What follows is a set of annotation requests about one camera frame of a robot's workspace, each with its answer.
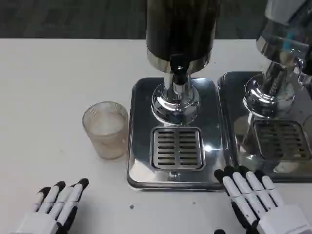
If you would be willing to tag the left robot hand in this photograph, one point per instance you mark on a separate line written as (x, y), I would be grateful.
(46, 207)

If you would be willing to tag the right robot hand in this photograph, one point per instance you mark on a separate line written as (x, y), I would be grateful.
(253, 195)

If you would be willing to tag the clear ribbed glass cup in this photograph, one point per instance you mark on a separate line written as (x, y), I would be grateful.
(106, 131)

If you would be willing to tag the steel drip tray base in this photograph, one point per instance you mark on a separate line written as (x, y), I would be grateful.
(141, 146)
(241, 146)

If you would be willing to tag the chrome dispenser tap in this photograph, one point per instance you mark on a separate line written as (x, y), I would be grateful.
(303, 73)

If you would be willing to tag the black dispenser tap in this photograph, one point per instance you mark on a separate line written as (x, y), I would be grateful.
(177, 68)

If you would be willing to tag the clear tank drink dispenser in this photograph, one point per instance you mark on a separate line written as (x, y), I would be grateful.
(280, 44)

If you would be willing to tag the dark tank drink dispenser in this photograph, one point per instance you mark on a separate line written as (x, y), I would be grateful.
(181, 29)

